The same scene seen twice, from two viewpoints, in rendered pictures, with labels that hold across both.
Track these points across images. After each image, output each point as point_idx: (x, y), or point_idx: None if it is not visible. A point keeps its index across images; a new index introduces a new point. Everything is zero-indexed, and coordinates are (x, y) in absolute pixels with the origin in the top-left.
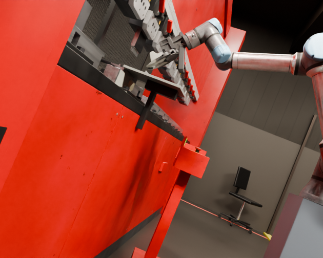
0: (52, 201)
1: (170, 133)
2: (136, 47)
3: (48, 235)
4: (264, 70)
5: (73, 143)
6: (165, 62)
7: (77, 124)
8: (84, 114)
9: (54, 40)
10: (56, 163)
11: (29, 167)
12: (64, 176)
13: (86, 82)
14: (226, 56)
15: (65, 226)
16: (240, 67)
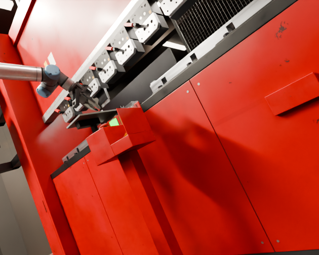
0: (87, 210)
1: (206, 64)
2: (102, 102)
3: (98, 225)
4: (8, 78)
5: (77, 187)
6: (88, 101)
7: (73, 181)
8: (72, 177)
9: (37, 183)
10: (77, 197)
11: (72, 201)
12: (84, 200)
13: (66, 169)
14: (39, 93)
15: (105, 221)
16: (33, 81)
